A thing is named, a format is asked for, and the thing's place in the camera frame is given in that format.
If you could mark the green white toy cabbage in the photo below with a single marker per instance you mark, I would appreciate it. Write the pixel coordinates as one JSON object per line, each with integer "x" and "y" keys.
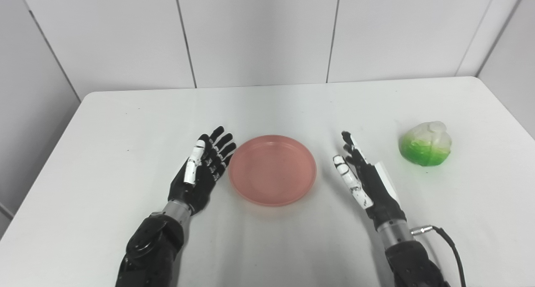
{"x": 424, "y": 147}

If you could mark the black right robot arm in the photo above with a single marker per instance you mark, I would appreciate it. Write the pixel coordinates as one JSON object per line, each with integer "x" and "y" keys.
{"x": 413, "y": 266}

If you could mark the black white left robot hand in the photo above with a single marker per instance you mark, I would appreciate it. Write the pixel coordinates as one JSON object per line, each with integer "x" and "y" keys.
{"x": 200, "y": 182}

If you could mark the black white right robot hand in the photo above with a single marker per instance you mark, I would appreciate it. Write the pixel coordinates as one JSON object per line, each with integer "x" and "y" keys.
{"x": 378, "y": 191}

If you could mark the pink round plate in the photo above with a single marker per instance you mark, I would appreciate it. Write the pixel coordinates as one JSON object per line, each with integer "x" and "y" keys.
{"x": 271, "y": 170}

